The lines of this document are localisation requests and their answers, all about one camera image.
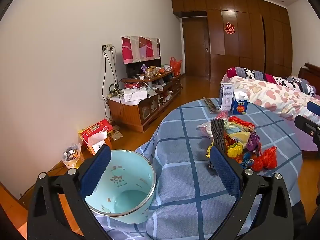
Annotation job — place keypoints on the orange plastic bag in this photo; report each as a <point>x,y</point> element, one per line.
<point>176,67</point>

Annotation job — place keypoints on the flat cardboard pieces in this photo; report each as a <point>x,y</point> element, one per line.
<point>117,135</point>

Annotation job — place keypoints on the white flat box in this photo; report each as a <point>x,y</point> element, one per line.
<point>136,95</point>

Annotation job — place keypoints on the red cardboard box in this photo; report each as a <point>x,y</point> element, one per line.
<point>96,127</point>

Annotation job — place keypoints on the purple bed sheet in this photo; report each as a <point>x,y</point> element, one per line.
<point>306,142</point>

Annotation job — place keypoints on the brown wooden wardrobe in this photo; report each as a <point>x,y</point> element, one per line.
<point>250,50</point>

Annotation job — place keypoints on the yellow wrapper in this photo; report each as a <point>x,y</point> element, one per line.
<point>235,151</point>

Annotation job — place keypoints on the black foam net sleeve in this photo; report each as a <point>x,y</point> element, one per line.
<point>218,132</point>

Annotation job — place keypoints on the small blue drink carton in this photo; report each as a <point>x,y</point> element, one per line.
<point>238,106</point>

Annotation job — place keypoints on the wooden television cabinet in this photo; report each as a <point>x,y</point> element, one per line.
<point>130,112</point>

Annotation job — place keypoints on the white mug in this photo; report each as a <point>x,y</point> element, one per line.
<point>167,67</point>

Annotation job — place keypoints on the red foam net sleeve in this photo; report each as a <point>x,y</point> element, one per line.
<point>240,121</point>

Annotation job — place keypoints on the light blue bucket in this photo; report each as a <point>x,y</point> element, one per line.
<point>130,170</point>

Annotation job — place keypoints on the clear plastic bag red print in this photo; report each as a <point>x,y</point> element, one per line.
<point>205,128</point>

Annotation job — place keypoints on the white orange paper bag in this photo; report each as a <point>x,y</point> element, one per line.
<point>98,140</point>

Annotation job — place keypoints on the white milk carton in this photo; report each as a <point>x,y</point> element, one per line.
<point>226,97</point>

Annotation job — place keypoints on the cow print blanket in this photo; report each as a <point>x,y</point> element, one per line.
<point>257,76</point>

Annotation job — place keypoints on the clear bag of shells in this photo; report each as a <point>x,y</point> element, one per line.
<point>71,155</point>

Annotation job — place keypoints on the wall socket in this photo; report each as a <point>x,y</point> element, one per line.
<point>107,47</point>

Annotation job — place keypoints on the red paper decoration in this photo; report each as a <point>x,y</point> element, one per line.
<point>229,28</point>

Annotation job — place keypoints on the patchwork cover cloth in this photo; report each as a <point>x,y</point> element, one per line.
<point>140,48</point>

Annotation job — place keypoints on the pastel plastic bag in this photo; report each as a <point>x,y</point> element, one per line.
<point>237,133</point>

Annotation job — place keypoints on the pink red plastic bag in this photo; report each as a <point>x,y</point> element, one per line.
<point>222,116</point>

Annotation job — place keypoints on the black television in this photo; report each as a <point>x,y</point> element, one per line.
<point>135,69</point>

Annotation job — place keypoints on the gold lid glass jar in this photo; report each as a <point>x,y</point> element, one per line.
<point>153,69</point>
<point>149,73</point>

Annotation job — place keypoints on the wooden headboard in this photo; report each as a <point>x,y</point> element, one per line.
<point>308,73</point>

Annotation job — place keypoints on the small red bag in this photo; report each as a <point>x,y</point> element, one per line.
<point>267,158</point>

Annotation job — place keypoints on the purple wrapper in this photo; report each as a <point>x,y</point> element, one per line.
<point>253,141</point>

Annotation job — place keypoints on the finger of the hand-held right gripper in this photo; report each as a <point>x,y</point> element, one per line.
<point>314,108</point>
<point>306,125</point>

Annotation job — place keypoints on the blue plaid tablecloth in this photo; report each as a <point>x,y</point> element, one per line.
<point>180,140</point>

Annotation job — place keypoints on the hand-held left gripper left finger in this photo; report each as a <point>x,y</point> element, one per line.
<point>96,170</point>

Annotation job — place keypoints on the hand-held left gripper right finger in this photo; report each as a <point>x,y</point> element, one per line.
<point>225,171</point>

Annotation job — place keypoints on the dark flat snack packet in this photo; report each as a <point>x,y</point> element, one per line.
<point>212,105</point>

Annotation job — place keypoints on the brown wooden door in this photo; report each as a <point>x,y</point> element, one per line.
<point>195,50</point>

